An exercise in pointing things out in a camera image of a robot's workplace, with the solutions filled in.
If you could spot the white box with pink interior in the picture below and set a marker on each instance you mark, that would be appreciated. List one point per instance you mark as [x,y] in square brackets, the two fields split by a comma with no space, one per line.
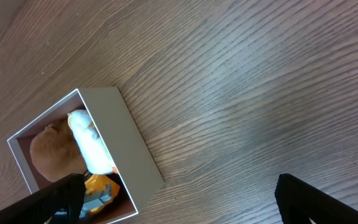
[138,174]

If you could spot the white plush duck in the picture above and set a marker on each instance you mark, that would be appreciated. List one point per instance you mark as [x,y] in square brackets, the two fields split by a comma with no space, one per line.
[96,155]

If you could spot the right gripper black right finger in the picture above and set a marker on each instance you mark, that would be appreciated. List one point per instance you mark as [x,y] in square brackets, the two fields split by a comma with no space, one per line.
[301,203]

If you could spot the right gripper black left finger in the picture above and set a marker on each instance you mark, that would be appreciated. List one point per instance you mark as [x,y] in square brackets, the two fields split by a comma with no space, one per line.
[60,202]

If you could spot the yellow toy crane truck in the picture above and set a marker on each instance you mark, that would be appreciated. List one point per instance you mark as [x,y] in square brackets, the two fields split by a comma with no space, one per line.
[100,192]

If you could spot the brown plush toy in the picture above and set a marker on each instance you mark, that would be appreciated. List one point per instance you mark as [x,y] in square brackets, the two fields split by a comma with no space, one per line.
[55,153]

